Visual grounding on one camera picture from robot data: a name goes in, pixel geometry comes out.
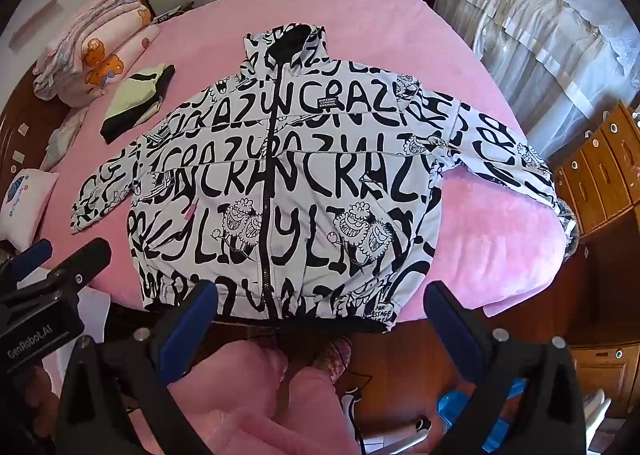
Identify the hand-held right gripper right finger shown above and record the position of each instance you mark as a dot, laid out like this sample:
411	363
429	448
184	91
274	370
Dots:
442	307

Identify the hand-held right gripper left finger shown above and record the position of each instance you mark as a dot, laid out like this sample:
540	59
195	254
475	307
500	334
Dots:
192	315

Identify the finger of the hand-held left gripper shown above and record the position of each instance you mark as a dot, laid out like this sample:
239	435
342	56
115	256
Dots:
35	252
82	262

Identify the black white printed jacket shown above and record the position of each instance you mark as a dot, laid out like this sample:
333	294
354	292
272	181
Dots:
300	185

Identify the white paper sheet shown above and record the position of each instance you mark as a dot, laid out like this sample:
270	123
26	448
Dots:
95	310

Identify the white printed pillow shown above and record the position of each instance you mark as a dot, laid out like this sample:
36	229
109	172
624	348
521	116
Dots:
25	200

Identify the blue plastic stool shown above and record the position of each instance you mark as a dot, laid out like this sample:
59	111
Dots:
450	407

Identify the brown wooden headboard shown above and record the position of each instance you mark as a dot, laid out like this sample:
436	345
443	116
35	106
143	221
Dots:
20	135

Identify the pale folded cloth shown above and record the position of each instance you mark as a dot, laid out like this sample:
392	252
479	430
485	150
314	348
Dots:
65	135

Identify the multicolour knitted slipper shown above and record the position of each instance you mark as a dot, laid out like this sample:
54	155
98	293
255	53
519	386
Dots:
332	360

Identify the person's pink fleece clothing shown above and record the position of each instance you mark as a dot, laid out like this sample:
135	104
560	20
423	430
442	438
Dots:
280	410

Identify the green black folded garment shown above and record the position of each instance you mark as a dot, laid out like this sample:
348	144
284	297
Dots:
135	95

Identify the wooden drawer cabinet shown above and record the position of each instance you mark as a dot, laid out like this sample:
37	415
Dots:
595	175

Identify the folded pink bear quilt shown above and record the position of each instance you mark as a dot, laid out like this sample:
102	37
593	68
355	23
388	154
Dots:
100	60

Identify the pink fleece blanket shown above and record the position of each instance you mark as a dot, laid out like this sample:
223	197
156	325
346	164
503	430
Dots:
425	60

